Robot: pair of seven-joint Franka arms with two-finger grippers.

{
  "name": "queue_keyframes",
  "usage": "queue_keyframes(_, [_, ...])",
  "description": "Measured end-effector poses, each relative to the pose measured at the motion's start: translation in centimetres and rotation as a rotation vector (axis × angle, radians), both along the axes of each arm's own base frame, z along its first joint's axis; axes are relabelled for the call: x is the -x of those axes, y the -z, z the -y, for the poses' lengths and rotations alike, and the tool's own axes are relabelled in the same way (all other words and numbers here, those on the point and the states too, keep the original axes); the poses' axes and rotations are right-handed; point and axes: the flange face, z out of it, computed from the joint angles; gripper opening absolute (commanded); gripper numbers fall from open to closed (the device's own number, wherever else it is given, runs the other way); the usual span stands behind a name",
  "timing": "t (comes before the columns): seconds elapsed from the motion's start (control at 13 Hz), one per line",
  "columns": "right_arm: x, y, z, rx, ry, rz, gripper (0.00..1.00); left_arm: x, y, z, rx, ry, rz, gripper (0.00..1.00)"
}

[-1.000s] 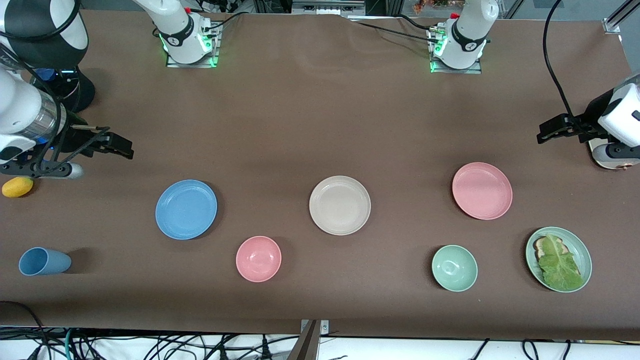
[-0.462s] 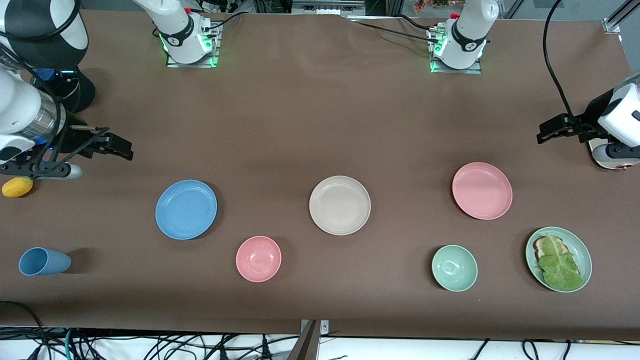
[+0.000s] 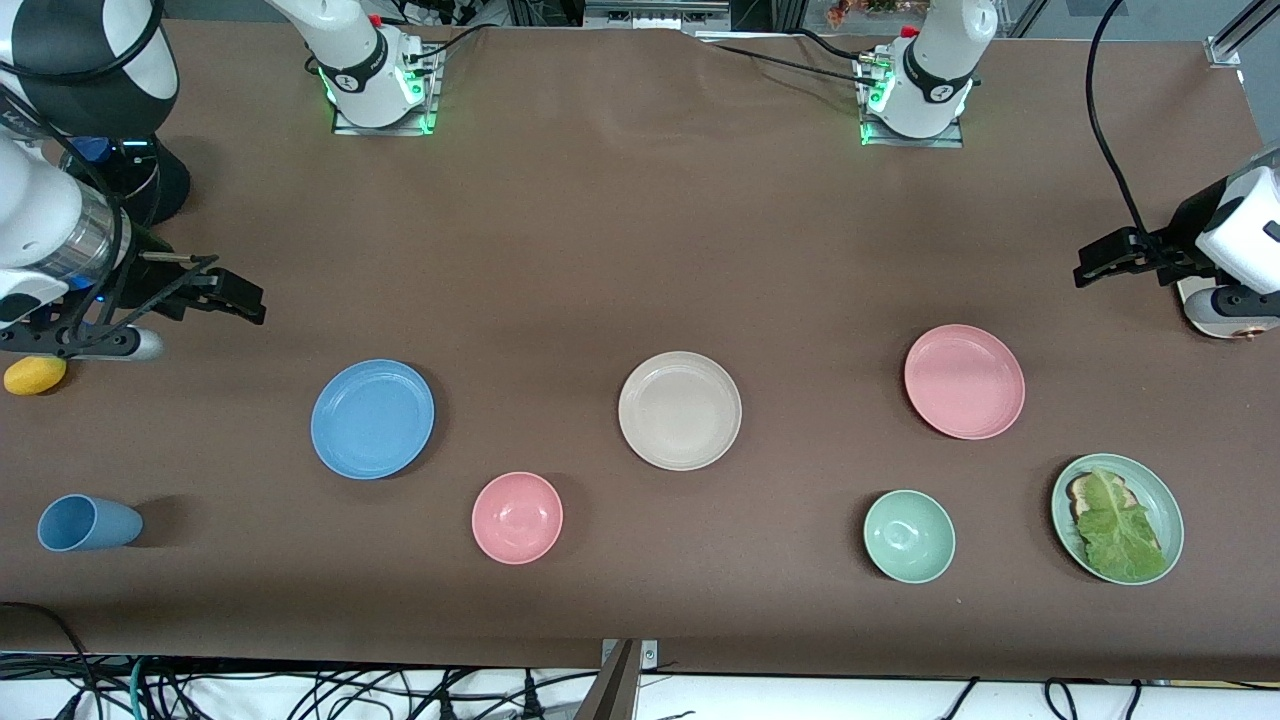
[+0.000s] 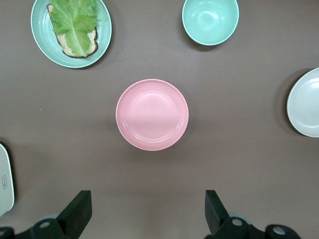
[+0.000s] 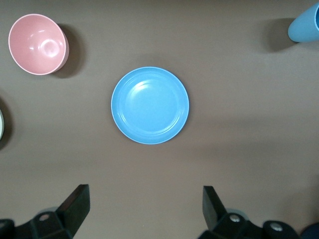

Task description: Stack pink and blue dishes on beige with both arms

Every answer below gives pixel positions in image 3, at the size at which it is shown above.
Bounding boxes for brown support beam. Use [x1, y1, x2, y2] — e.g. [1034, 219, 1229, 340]
[575, 640, 641, 720]

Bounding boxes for dark pot with blue handle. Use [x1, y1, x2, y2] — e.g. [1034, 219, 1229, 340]
[60, 135, 191, 228]

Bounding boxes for pink bowl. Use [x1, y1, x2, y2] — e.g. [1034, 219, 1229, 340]
[471, 471, 564, 566]

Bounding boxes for blue cup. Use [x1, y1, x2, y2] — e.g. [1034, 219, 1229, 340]
[37, 494, 144, 553]

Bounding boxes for beige toaster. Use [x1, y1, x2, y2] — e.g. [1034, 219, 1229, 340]
[1178, 278, 1280, 341]

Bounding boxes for toasted bread slice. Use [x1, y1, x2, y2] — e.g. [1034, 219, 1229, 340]
[1066, 472, 1136, 521]

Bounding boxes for green lettuce leaf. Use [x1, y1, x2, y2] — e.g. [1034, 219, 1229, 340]
[1075, 467, 1169, 583]

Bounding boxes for green plate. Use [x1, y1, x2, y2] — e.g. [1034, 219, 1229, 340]
[1050, 453, 1186, 587]

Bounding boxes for green bowl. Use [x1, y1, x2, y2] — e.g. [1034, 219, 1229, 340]
[863, 489, 957, 585]

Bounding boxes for blue plate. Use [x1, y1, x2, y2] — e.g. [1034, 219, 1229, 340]
[310, 359, 436, 481]

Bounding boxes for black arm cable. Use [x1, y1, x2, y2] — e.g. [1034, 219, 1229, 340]
[1086, 0, 1171, 263]
[0, 85, 151, 351]

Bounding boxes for grey electronics box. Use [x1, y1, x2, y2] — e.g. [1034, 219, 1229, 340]
[583, 0, 731, 36]

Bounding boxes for aluminium frame profile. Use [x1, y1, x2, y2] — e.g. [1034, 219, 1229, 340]
[1205, 0, 1280, 69]

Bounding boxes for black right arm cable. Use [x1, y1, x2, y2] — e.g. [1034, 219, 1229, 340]
[0, 85, 151, 351]

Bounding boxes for beige plate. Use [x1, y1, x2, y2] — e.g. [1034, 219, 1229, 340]
[617, 351, 743, 472]

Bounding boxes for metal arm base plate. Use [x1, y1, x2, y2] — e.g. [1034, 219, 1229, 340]
[333, 45, 438, 136]
[858, 55, 964, 149]

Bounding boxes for yellow lemon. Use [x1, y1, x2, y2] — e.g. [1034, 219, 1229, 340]
[3, 357, 68, 396]

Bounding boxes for orange artificial flowers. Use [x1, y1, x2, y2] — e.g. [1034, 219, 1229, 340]
[825, 0, 931, 27]

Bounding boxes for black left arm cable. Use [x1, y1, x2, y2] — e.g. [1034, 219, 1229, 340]
[1086, 0, 1171, 263]

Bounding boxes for black base cable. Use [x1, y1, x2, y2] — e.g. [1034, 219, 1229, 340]
[698, 38, 869, 87]
[405, 22, 501, 76]
[788, 28, 873, 65]

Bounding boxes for pink plate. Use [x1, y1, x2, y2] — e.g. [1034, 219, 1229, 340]
[904, 324, 1027, 441]

